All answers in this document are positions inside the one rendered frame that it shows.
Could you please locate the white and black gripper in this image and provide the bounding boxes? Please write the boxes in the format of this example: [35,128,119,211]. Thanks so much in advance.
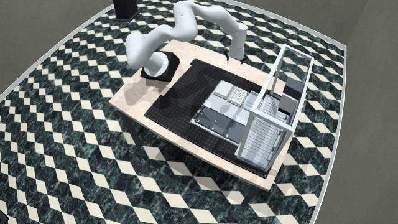
[223,44,248,66]

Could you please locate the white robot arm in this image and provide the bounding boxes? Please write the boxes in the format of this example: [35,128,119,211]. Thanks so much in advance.
[126,1,248,77]

